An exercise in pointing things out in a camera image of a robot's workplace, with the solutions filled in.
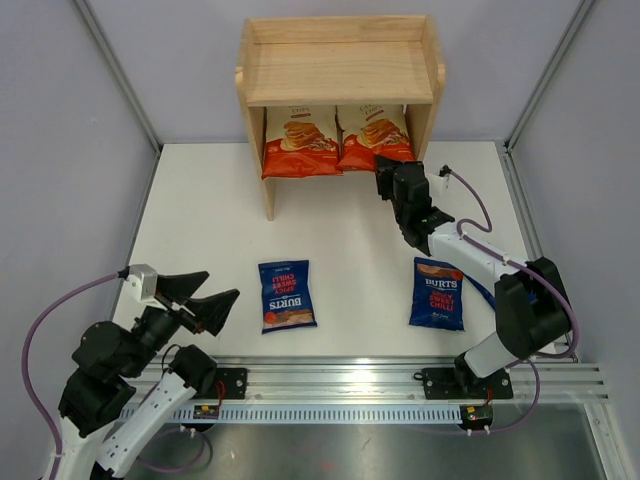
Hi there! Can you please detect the cassava chips bag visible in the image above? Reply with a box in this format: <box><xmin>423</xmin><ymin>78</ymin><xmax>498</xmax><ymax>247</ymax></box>
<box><xmin>336</xmin><ymin>104</ymin><xmax>416</xmax><ymax>172</ymax></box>
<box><xmin>261</xmin><ymin>105</ymin><xmax>342</xmax><ymax>179</ymax></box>

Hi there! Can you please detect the blue Burts chilli bag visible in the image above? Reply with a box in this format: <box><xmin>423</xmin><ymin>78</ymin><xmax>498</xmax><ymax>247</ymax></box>
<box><xmin>409</xmin><ymin>257</ymin><xmax>464</xmax><ymax>331</ymax></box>
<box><xmin>258</xmin><ymin>260</ymin><xmax>317</xmax><ymax>334</ymax></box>

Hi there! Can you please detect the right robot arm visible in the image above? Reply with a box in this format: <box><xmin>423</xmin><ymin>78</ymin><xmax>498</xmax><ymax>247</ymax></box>
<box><xmin>375</xmin><ymin>156</ymin><xmax>579</xmax><ymax>395</ymax></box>

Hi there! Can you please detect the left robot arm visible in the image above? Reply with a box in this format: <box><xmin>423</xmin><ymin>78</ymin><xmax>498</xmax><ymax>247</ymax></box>
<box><xmin>46</xmin><ymin>264</ymin><xmax>240</xmax><ymax>479</ymax></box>

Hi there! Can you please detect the wooden two-tier shelf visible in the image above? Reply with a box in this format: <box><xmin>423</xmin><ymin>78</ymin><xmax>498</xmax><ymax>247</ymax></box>
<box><xmin>233</xmin><ymin>14</ymin><xmax>447</xmax><ymax>222</ymax></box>

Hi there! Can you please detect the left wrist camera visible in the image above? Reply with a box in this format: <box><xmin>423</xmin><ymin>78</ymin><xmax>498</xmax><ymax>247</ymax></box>
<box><xmin>123</xmin><ymin>264</ymin><xmax>159</xmax><ymax>306</ymax></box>

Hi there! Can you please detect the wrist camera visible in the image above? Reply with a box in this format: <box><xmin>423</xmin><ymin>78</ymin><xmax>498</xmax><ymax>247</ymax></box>
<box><xmin>123</xmin><ymin>264</ymin><xmax>159</xmax><ymax>306</ymax></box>
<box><xmin>425</xmin><ymin>165</ymin><xmax>451</xmax><ymax>197</ymax></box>

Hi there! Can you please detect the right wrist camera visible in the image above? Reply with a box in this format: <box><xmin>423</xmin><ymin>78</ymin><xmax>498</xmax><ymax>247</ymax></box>
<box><xmin>425</xmin><ymin>165</ymin><xmax>451</xmax><ymax>197</ymax></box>

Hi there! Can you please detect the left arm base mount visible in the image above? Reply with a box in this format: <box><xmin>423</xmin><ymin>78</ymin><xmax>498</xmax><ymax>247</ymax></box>
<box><xmin>195</xmin><ymin>367</ymin><xmax>248</xmax><ymax>400</ymax></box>

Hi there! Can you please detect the aluminium mounting rail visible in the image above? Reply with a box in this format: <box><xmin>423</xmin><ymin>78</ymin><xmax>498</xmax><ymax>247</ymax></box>
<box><xmin>170</xmin><ymin>357</ymin><xmax>609</xmax><ymax>424</ymax></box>

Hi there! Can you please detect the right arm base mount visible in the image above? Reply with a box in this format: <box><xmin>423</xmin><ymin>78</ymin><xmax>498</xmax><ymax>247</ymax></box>
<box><xmin>413</xmin><ymin>367</ymin><xmax>514</xmax><ymax>400</ymax></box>

